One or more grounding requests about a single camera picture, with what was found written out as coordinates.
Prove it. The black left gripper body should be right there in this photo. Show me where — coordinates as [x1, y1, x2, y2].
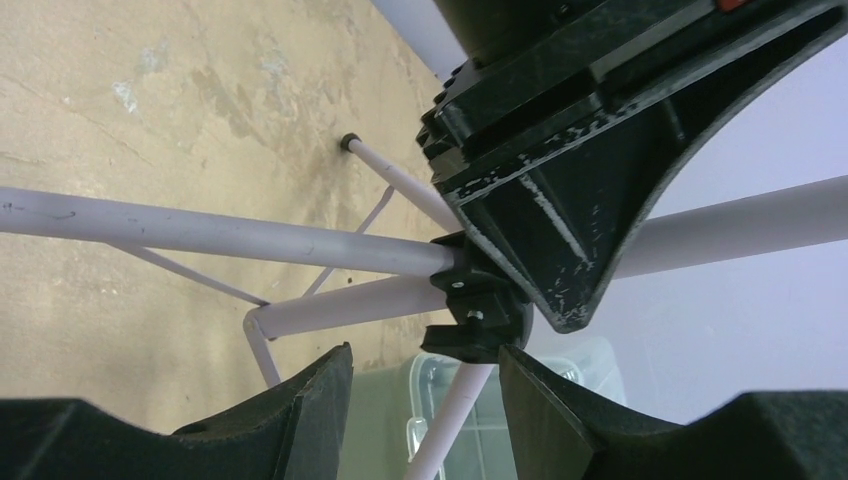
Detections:
[418, 1, 847, 193]

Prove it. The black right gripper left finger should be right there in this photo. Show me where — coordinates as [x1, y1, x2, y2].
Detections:
[1, 343, 353, 479]

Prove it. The white perforated music stand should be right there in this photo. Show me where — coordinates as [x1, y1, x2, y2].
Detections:
[0, 132, 848, 480]

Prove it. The clear green storage box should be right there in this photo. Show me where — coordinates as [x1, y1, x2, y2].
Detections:
[338, 337, 626, 479]

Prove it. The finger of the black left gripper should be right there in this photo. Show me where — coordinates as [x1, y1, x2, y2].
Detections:
[440, 36, 842, 333]

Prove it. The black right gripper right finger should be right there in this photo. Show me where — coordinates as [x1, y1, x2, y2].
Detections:
[499, 347, 847, 479]

